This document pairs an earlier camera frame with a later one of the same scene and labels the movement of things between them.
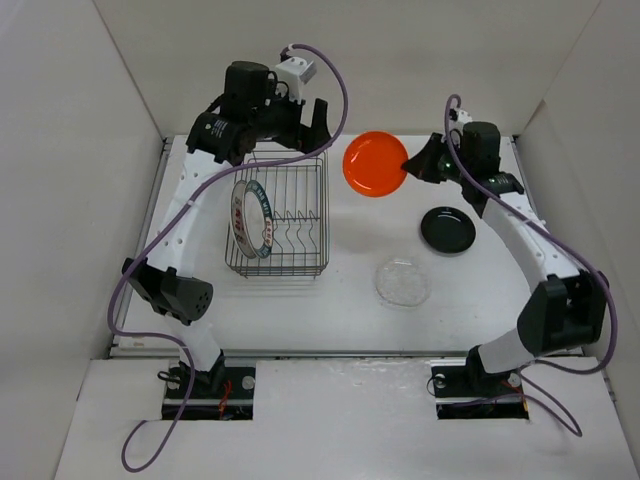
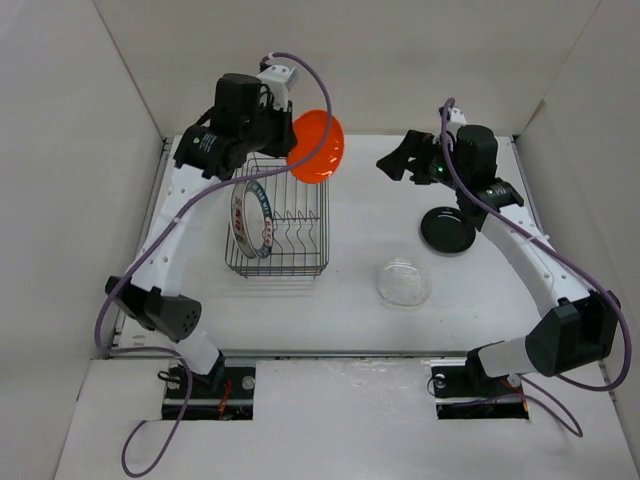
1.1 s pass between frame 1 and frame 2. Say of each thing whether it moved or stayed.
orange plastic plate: moved
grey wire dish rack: stayed
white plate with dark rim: stayed
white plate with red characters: stayed
